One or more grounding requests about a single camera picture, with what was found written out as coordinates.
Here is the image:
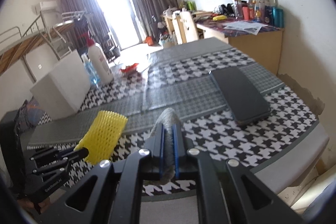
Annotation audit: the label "yellow object on desk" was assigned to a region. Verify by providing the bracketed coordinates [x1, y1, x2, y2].
[213, 15, 227, 21]

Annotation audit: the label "teal bottle on desk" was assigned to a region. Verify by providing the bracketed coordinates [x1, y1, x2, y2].
[272, 7, 284, 28]

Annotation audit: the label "clear bottle blue liquid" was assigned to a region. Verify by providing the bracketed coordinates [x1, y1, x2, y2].
[81, 53, 100, 86]

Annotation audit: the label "wooden smiley chair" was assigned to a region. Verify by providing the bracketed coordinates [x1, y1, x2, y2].
[178, 11, 199, 43]

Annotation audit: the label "red snack packet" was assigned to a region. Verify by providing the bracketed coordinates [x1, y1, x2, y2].
[120, 63, 139, 75]

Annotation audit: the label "yellow foam fruit net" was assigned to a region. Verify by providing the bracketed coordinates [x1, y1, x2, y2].
[75, 110, 128, 165]

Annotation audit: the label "grey sock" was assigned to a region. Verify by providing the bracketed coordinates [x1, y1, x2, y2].
[150, 107, 181, 185]

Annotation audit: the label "long wooden desk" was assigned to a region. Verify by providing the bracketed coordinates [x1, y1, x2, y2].
[161, 11, 284, 75]

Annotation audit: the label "metal bunk bed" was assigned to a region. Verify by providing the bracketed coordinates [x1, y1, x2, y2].
[51, 9, 95, 50]
[1, 10, 75, 80]

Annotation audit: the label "white bottle red pump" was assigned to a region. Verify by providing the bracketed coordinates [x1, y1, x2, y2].
[80, 32, 113, 85]

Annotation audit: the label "glass balcony door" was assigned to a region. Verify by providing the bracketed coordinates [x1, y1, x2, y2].
[96, 0, 145, 50]

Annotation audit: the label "blue orange quilt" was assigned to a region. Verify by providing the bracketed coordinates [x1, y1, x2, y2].
[15, 97, 46, 135]

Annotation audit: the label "dark green phone case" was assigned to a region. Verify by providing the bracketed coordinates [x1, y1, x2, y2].
[210, 67, 271, 126]

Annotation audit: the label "near metal bunk bed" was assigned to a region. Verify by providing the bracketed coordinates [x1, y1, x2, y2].
[1, 10, 75, 80]

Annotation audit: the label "printed papers on desk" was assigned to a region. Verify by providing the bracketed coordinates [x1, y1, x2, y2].
[223, 20, 266, 35]

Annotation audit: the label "houndstooth table cloth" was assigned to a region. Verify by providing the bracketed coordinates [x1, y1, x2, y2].
[28, 38, 329, 193]

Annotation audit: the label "white styrofoam box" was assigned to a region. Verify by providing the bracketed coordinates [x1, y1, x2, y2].
[30, 51, 91, 120]

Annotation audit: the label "orange object on floor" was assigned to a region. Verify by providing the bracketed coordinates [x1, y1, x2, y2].
[145, 36, 155, 46]

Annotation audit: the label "far metal bunk bed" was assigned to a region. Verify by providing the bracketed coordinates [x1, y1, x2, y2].
[51, 9, 95, 50]

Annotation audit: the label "black folding chair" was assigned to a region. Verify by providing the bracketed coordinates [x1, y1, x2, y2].
[102, 34, 121, 62]

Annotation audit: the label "left brown curtain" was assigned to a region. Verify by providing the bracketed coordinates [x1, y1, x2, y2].
[60, 0, 109, 43]

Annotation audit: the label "white air conditioner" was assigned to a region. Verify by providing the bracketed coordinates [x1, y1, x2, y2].
[34, 1, 58, 15]

